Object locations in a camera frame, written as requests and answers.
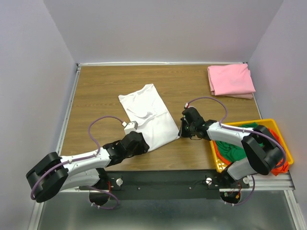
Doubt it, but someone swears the aluminium frame rail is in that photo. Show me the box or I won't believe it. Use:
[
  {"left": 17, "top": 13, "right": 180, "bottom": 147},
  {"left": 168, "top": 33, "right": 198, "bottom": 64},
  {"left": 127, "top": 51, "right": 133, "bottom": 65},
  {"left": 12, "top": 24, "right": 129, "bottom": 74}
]
[{"left": 60, "top": 172, "right": 295, "bottom": 191}]

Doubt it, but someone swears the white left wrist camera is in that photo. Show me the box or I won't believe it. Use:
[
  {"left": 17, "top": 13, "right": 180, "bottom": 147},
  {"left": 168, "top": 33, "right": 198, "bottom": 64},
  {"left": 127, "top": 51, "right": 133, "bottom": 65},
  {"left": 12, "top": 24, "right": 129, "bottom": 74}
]
[{"left": 121, "top": 121, "right": 138, "bottom": 135}]

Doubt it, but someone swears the orange t shirt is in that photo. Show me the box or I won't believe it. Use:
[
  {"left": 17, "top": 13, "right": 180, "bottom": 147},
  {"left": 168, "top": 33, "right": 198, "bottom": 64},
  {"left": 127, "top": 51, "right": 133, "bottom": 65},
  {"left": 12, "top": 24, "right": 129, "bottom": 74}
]
[{"left": 212, "top": 125, "right": 289, "bottom": 175}]

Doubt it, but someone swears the yellow plastic basket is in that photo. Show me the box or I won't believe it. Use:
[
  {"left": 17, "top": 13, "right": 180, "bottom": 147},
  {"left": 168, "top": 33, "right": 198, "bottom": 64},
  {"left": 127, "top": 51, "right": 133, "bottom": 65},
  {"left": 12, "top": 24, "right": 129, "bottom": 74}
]
[{"left": 210, "top": 118, "right": 294, "bottom": 176}]

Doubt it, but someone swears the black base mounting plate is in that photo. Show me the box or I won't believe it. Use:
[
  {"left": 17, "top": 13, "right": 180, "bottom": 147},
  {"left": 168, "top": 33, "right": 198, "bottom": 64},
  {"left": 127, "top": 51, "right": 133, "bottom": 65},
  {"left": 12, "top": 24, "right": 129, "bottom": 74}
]
[{"left": 80, "top": 170, "right": 249, "bottom": 206}]

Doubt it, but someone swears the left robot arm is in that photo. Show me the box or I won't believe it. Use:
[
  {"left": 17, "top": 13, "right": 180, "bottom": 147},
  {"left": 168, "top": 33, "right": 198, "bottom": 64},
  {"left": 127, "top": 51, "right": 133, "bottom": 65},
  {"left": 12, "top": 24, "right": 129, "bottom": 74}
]
[{"left": 26, "top": 131, "right": 150, "bottom": 203}]

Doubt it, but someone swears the white t shirt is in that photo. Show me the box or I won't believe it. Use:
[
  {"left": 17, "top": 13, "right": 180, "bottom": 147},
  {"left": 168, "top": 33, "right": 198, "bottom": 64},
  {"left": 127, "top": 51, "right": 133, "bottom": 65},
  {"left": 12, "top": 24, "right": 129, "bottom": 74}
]
[{"left": 118, "top": 84, "right": 179, "bottom": 152}]

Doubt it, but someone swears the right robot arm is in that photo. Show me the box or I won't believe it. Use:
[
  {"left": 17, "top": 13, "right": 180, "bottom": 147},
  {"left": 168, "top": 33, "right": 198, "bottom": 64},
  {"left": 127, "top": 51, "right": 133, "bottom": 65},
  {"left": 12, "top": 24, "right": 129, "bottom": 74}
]
[{"left": 178, "top": 105, "right": 286, "bottom": 188}]

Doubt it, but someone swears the folded pink t shirt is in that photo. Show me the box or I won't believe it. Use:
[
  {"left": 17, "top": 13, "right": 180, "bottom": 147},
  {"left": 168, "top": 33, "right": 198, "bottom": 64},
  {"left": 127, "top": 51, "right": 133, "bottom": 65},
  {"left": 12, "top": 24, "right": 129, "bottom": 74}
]
[{"left": 207, "top": 63, "right": 256, "bottom": 100}]

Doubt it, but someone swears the green t shirt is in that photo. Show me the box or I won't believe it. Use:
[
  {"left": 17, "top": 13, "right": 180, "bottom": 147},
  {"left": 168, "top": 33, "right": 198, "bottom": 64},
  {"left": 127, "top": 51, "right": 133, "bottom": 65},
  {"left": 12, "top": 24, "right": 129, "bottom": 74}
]
[{"left": 214, "top": 122, "right": 260, "bottom": 161}]

